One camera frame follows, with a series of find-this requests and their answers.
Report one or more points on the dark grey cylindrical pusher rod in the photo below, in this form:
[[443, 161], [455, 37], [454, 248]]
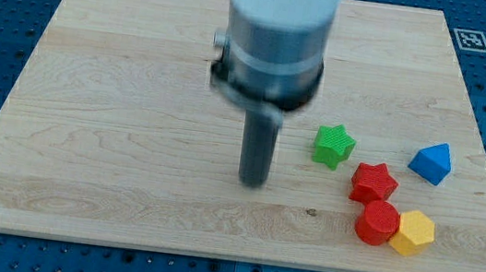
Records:
[[259, 140]]

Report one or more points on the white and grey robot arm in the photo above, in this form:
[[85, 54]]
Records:
[[271, 62]]

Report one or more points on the green star block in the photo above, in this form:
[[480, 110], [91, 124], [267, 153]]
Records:
[[332, 145]]

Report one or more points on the red star block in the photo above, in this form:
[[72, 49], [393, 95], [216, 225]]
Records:
[[372, 182]]

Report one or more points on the yellow hexagon block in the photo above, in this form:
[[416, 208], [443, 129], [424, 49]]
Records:
[[415, 234]]

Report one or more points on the light wooden board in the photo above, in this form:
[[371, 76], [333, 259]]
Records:
[[112, 136]]

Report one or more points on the red cylinder block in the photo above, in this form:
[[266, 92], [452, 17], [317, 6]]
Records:
[[377, 223]]

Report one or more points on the blue pentagon block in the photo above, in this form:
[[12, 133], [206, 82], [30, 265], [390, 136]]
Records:
[[432, 163]]

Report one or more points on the white fiducial marker tag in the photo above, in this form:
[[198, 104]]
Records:
[[470, 40]]

